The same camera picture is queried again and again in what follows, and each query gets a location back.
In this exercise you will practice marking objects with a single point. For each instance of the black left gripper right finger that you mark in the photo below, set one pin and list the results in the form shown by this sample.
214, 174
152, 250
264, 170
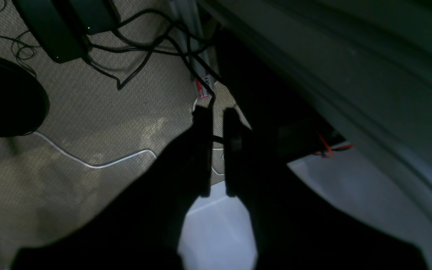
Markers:
232, 144

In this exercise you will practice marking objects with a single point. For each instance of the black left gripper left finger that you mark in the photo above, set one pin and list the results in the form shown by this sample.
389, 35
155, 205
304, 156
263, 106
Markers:
203, 132

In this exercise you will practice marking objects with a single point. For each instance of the aluminium table leg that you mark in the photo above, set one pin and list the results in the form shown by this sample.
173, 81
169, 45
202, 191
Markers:
186, 11

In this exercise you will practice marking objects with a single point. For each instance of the black power adapter box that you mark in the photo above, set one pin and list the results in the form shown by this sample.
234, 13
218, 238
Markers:
62, 27

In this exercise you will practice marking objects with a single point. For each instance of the black round base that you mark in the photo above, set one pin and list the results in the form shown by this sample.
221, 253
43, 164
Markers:
24, 103

